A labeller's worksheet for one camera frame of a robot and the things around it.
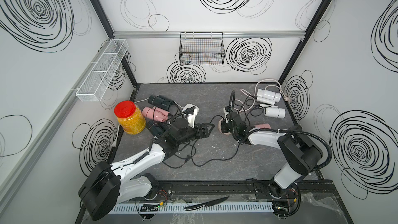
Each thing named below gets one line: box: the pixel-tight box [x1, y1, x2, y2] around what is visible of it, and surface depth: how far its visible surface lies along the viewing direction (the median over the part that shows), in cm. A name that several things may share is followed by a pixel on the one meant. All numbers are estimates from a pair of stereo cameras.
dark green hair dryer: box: [147, 94, 175, 111], surface depth 104 cm
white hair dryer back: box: [256, 88, 282, 106], surface depth 109 cm
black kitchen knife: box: [183, 196, 230, 212], surface depth 72 cm
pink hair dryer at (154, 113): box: [141, 106, 170, 123], surface depth 98 cm
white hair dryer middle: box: [263, 105, 287, 119], surface depth 101 cm
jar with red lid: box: [114, 100, 147, 135], surface depth 88 cm
